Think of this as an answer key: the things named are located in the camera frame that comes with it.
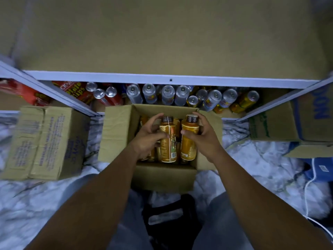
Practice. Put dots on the person's right hand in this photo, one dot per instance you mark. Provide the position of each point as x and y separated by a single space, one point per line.
207 140

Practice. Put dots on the person's left hand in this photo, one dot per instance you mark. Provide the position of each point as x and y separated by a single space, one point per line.
144 140

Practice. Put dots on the bottles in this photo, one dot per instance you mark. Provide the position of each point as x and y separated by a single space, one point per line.
148 153

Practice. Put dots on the orange bottle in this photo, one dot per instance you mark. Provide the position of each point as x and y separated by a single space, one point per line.
188 148
167 148

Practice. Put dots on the brown cardboard box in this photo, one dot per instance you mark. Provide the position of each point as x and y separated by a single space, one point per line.
161 177

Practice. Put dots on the white metal shelving rack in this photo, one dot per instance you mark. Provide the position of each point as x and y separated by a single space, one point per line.
156 39

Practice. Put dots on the person's right forearm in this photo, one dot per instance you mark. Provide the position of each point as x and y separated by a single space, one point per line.
270 205

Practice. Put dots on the person's left forearm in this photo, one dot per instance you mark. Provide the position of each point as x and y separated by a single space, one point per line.
88 205

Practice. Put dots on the person's grey trousers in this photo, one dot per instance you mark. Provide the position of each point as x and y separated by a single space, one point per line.
130 231

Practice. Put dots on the printed cardboard carton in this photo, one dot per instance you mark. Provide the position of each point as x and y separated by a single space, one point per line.
44 143

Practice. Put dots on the row of silver cans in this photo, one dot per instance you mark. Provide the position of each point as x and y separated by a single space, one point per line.
177 93

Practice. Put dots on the black plastic stool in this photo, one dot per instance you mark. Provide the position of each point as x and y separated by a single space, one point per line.
171 221

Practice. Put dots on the open brown carton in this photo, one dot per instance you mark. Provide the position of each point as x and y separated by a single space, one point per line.
315 117

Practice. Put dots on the blue crate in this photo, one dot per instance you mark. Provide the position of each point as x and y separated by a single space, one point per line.
321 168

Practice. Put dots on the red snack packet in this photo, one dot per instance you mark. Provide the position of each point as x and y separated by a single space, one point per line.
26 92

